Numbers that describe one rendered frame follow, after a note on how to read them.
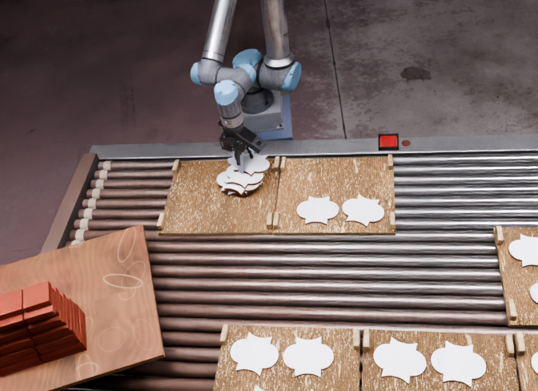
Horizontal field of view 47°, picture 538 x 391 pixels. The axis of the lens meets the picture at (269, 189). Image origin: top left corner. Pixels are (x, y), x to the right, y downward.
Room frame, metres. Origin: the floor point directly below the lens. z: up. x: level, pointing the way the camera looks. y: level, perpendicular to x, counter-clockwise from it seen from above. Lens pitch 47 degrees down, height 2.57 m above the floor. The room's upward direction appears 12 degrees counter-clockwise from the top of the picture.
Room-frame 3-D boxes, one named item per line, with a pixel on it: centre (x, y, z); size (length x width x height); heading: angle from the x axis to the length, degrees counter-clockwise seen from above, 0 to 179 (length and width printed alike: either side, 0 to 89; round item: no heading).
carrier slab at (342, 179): (1.42, -0.23, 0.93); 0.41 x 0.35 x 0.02; 75
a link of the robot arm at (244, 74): (1.68, 0.03, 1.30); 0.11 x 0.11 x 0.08; 57
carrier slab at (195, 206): (1.53, 0.17, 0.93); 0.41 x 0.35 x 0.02; 75
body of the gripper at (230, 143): (1.60, 0.08, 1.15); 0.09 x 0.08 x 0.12; 54
